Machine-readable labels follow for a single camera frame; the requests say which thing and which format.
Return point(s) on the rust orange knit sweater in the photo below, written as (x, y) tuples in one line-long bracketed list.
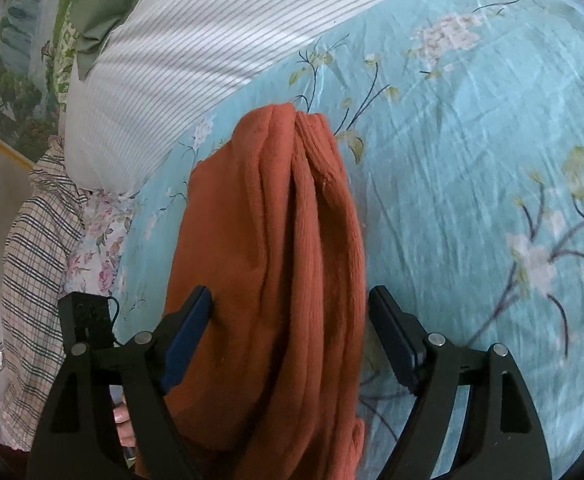
[(272, 260)]

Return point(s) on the white striped pillow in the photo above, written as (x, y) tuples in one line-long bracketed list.
[(196, 50)]

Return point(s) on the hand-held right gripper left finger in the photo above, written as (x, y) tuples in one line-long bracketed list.
[(186, 345)]

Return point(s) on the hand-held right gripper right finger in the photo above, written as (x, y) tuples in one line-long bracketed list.
[(394, 340)]

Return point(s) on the green leaf print pillow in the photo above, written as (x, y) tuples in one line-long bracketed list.
[(61, 50)]

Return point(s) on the plaid quilt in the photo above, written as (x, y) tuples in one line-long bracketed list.
[(36, 260)]

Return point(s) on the pink floral pillow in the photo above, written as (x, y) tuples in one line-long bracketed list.
[(101, 250)]

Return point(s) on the light blue floral bedsheet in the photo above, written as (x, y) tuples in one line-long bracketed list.
[(447, 160)]

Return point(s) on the person's left hand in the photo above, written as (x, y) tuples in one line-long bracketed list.
[(123, 422)]

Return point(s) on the landscape wall painting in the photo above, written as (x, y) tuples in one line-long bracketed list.
[(11, 85)]

